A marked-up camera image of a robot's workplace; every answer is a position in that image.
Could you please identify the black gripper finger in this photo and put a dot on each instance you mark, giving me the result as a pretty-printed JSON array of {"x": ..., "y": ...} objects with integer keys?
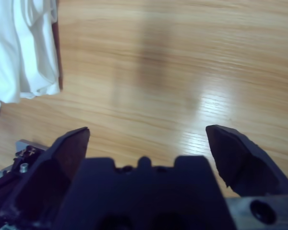
[
  {"x": 50, "y": 179},
  {"x": 242, "y": 167}
]

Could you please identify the white t-shirt with small logo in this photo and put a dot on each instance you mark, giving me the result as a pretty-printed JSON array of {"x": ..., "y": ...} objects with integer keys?
[{"x": 26, "y": 48}]

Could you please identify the black post clamp bracket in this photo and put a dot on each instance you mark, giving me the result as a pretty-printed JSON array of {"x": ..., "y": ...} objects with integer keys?
[{"x": 16, "y": 165}]

